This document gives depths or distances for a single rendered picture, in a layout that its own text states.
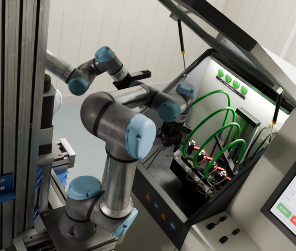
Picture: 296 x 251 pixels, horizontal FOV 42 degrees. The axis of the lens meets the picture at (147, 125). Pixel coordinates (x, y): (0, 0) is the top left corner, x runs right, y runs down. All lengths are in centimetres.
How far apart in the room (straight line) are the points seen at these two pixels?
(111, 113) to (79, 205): 46
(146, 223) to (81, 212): 72
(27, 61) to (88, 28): 257
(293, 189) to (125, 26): 264
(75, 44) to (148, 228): 215
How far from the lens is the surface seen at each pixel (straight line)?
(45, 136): 146
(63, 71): 157
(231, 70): 209
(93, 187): 139
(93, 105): 107
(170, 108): 138
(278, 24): 415
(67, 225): 150
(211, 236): 178
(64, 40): 365
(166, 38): 428
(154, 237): 205
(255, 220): 183
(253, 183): 180
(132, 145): 102
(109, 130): 104
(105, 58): 162
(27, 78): 119
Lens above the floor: 226
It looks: 35 degrees down
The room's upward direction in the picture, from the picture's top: 16 degrees clockwise
